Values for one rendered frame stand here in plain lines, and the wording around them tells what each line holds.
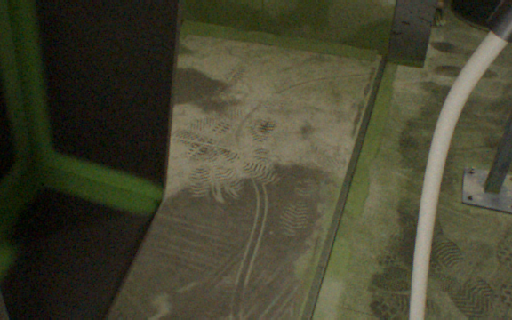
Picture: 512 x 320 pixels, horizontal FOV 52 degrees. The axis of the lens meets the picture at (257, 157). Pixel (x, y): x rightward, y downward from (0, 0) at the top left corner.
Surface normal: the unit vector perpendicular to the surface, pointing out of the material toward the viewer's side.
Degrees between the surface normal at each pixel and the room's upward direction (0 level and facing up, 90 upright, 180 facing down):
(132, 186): 90
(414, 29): 90
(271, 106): 0
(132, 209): 12
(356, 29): 90
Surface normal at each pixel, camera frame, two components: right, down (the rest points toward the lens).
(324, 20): -0.32, 0.63
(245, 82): -0.02, -0.75
